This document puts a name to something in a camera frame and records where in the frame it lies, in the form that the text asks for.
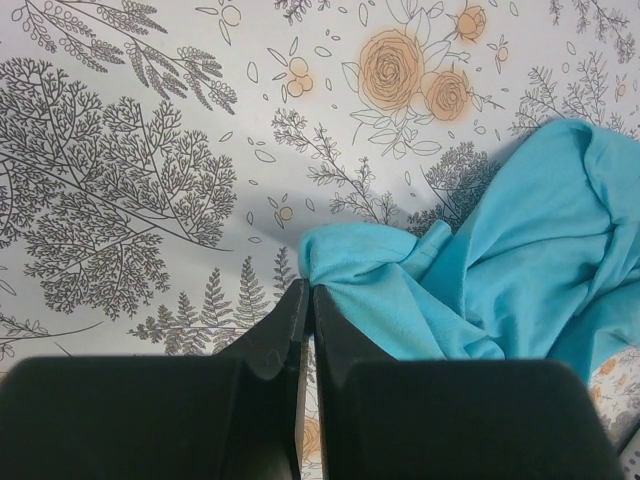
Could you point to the teal t shirt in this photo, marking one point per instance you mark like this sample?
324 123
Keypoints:
545 266

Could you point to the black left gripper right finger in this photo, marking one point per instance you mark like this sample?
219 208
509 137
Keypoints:
384 418

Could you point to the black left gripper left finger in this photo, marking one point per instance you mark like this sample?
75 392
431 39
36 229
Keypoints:
237 414

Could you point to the floral table cloth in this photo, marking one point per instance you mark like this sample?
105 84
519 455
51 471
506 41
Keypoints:
161 161

